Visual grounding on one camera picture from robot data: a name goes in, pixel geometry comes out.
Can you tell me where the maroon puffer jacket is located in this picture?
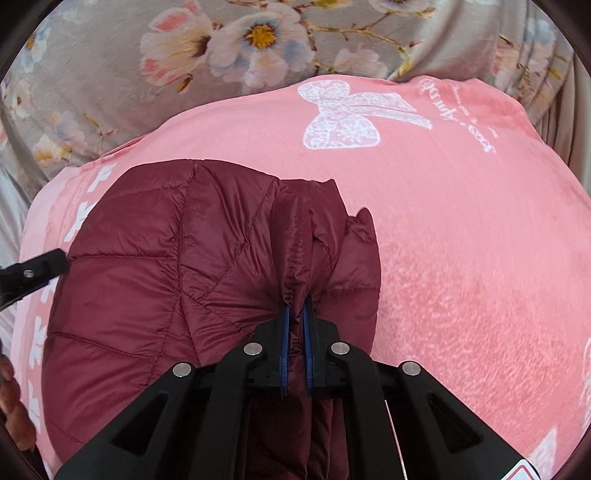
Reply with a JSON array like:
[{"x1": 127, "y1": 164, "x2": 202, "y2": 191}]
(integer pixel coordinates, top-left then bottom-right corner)
[{"x1": 41, "y1": 158, "x2": 382, "y2": 480}]

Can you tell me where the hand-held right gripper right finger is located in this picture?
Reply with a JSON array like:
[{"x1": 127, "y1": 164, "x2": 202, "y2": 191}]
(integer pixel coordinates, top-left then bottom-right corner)
[{"x1": 302, "y1": 298, "x2": 532, "y2": 480}]

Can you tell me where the grey floral bed sheet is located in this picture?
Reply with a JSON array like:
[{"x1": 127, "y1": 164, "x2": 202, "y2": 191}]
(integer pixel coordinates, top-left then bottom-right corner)
[{"x1": 0, "y1": 0, "x2": 591, "y2": 259}]

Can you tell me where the pink fleece blanket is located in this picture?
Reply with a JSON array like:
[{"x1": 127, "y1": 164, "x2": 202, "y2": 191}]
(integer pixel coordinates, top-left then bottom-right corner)
[{"x1": 9, "y1": 76, "x2": 591, "y2": 480}]

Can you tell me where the person's left hand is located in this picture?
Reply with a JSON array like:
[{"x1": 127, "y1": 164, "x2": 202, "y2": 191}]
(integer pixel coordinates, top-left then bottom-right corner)
[{"x1": 0, "y1": 355, "x2": 37, "y2": 453}]

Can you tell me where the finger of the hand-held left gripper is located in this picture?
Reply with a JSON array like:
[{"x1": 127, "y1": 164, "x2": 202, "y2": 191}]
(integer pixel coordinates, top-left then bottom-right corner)
[{"x1": 0, "y1": 249, "x2": 69, "y2": 309}]

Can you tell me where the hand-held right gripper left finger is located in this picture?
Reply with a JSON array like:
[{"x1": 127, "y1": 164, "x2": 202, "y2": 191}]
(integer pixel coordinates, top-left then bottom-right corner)
[{"x1": 54, "y1": 305, "x2": 293, "y2": 480}]

